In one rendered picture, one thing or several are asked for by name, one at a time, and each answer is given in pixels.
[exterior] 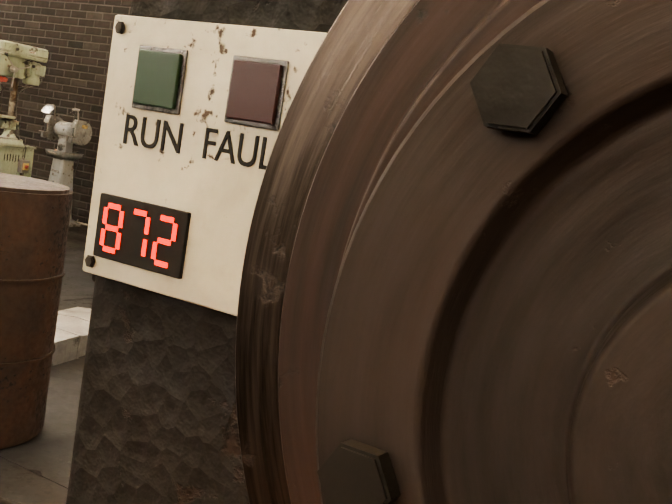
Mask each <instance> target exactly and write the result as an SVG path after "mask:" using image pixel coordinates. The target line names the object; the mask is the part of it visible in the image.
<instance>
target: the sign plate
mask: <svg viewBox="0 0 672 504"><path fill-rule="evenodd" d="M326 35H327V33H323V32H311V31H300V30H288V29H277V28H266V27H254V26H243V25H231V24H220V23H208V22H197V21H185V20H174V19H162V18H151V17H139V16H128V15H116V16H115V20H114V27H113V35H112V43H111V51H110V59H109V66H108V74H107V82H106V90H105V97H104V105H103V113H102V121H101V128H100V136H99V144H98V152H97V160H96V167H95V175H94V183H93V191H92V198H91V206H90V214H89V222H88V229H87V237H86V245H85V253H84V260H83V268H82V269H83V271H85V272H88V273H92V274H95V275H98V276H102V277H105V278H109V279H112V280H115V281H119V282H122V283H126V284H129V285H132V286H136V287H139V288H143V289H146V290H149V291H153V292H156V293H160V294H163V295H166V296H170V297H173V298H177V299H180V300H183V301H187V302H190V303H194V304H197V305H200V306H204V307H207V308H210V309H214V310H217V311H221V312H224V313H227V314H231V315H234V316H237V310H238V300H239V290H240V283H241V275H242V268H243V262H244V256H245V250H246V245H247V240H248V235H249V230H250V226H251V221H252V217H253V213H254V209H255V205H256V201H257V197H258V194H259V190H260V187H261V183H262V180H263V177H264V173H265V170H266V167H267V164H268V161H269V158H270V155H271V152H272V149H273V147H274V144H275V141H276V139H277V136H278V133H279V131H280V128H281V126H282V123H283V121H284V119H285V116H286V114H287V111H288V109H289V107H290V105H291V102H292V100H293V98H294V96H295V94H296V91H297V89H298V87H299V85H300V83H301V81H302V79H303V77H304V75H305V73H306V71H307V69H308V67H309V65H310V63H311V62H312V60H313V58H314V56H315V54H316V52H317V50H318V49H319V47H320V45H321V44H322V42H323V40H324V38H325V37H326ZM141 49H144V50H153V51H162V52H171V53H179V54H182V63H181V70H180V77H179V84H178V92H177V99H176V106H175V109H167V108H161V107H154V106H148V105H141V104H135V103H133V95H134V87H135V79H136V72H137V64H138V57H139V50H141ZM234 60H242V61H251V62H260V63H269V64H278V65H282V66H283V70H282V76H281V83H280V90H279V96H278V103H277V109H276V116H275V123H274V124H273V125H271V124H265V123H258V122H252V121H245V120H239V119H232V118H227V117H226V112H227V105H228V98H229V91H230V84H231V77H232V71H233V64H234ZM109 203H113V204H117V205H121V210H115V209H111V208H108V204H109ZM104 207H107V208H108V216H107V223H106V224H108V225H112V226H116V227H118V222H119V215H120V211H124V218H123V226H122V228H119V227H118V233H121V241H120V248H119V250H118V249H115V245H116V237H117V232H114V231H110V230H106V231H105V238H104V245H100V236H101V229H105V227H106V224H104V223H102V221H103V213H104ZM134 209H139V210H143V211H147V217H149V218H150V226H149V233H148V235H147V234H144V229H145V221H146V217H145V216H141V215H136V214H134ZM161 215H164V216H168V217H173V218H174V224H178V227H177V234H176V241H171V246H168V245H165V244H161V243H157V250H156V258H155V259H151V253H152V246H153V242H157V240H158V237H159V238H163V239H167V240H171V236H172V229H173V223H170V222H166V221H161V220H160V218H161ZM143 239H145V240H147V248H146V255H145V257H144V256H141V251H142V243H143ZM103 246H107V247H111V248H114V249H115V254H113V253H109V252H105V251H103ZM155 260H159V261H162V262H166V263H168V267H167V268H164V267H160V266H157V265H154V262H155Z"/></svg>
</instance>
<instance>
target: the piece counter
mask: <svg viewBox="0 0 672 504"><path fill-rule="evenodd" d="M108 208H111V209H115V210H121V205H117V204H113V203H109V204H108ZM108 208H107V207H104V213H103V221H102V223H104V224H106V223H107V216H108ZM134 214H136V215H141V216H145V217H146V221H145V229H144V234H147V235H148V233H149V226H150V218H149V217H147V211H143V210H139V209H134ZM123 218H124V211H120V215H119V222H118V227H119V228H122V226H123ZM160 220H161V221H166V222H170V223H173V229H172V236H171V240H167V239H163V238H159V237H158V240H157V242H153V246H152V253H151V259H155V258H156V250H157V243H161V244H165V245H168V246H171V241H176V234H177V227H178V224H174V218H173V217H168V216H164V215H161V218H160ZM118 227H116V226H112V225H108V224H106V227H105V229H101V236H100V245H104V238H105V231H106V230H110V231H114V232H117V237H116V245H115V249H118V250H119V248H120V241H121V233H118ZM146 248H147V240H145V239H143V243H142V251H141V256H144V257H145V255H146ZM115 249H114V248H111V247H107V246H103V251H105V252H109V253H113V254H115ZM154 265H157V266H160V267H164V268H167V267H168V263H166V262H162V261H159V260H155V262H154Z"/></svg>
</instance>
